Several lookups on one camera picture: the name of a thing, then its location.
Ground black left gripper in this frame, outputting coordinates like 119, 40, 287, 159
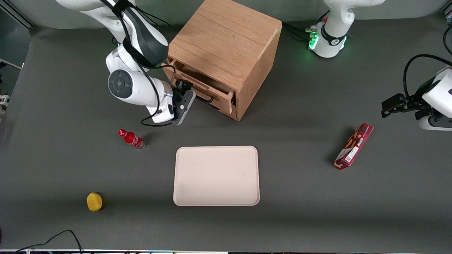
381, 79, 439, 120

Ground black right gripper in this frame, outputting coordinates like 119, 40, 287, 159
172, 80, 194, 119

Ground wooden drawer with black handle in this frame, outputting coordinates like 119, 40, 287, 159
163, 58, 236, 116

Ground wooden drawer cabinet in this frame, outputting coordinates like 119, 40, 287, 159
162, 0, 283, 121

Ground red snack box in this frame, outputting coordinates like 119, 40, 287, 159
333, 123, 374, 170

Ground red cola bottle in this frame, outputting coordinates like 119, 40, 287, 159
118, 129, 145, 150

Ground beige rectangular tray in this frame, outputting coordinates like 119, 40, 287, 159
173, 146, 260, 206

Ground yellow round fruit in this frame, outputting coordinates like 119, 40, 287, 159
87, 192, 103, 212

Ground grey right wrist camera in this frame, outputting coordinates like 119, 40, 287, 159
173, 90, 197, 126

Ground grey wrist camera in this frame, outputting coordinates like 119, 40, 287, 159
419, 115, 452, 132
173, 90, 197, 126

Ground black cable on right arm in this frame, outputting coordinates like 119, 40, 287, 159
101, 0, 177, 127

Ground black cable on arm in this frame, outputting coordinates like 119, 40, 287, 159
404, 54, 452, 99
101, 0, 177, 127

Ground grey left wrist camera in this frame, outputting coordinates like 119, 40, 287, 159
419, 115, 452, 132

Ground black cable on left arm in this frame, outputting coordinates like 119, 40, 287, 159
404, 54, 452, 99

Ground black cables at arm base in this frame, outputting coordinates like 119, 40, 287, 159
141, 8, 170, 27
282, 21, 319, 41

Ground black hanging cable loop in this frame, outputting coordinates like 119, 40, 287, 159
443, 26, 452, 55

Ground aluminium frame profile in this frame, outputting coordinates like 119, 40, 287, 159
0, 0, 36, 29

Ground black cable at table edge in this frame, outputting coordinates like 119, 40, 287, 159
14, 230, 84, 253

